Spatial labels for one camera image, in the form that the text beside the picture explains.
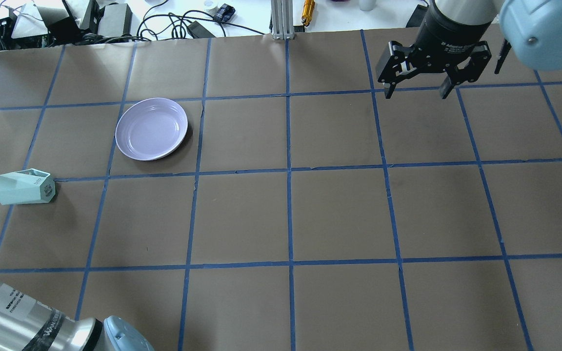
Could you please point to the black power adapter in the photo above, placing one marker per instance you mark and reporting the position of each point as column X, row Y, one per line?
column 198, row 31

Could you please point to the lavender plate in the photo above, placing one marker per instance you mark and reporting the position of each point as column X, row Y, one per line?
column 151, row 129

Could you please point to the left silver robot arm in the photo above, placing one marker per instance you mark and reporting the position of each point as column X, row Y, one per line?
column 27, row 324

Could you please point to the yellow handled tool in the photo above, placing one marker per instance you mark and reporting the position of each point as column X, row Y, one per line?
column 307, row 12

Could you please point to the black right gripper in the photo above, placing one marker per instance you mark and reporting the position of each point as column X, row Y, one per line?
column 444, row 35

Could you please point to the mint green angular cup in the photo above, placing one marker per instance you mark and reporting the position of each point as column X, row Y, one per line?
column 30, row 186

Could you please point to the aluminium frame post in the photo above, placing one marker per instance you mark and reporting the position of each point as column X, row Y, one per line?
column 282, row 19

